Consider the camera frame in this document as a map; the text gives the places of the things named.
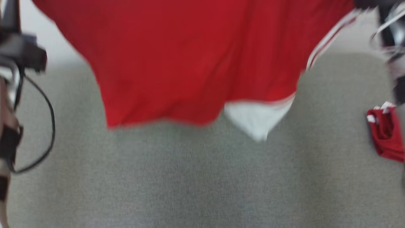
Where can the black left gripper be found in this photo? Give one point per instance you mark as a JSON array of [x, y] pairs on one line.
[[25, 53]]

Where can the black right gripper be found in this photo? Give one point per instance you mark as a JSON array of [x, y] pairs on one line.
[[368, 3]]

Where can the red shorts with white stripe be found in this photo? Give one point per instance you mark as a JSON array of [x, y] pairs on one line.
[[386, 136]]

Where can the red T-shirt with white panel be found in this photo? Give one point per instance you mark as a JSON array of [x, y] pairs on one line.
[[190, 57]]

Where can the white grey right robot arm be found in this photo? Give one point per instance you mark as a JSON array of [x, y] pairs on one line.
[[395, 47]]

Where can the grey fabric sofa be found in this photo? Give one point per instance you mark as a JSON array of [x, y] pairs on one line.
[[190, 177]]

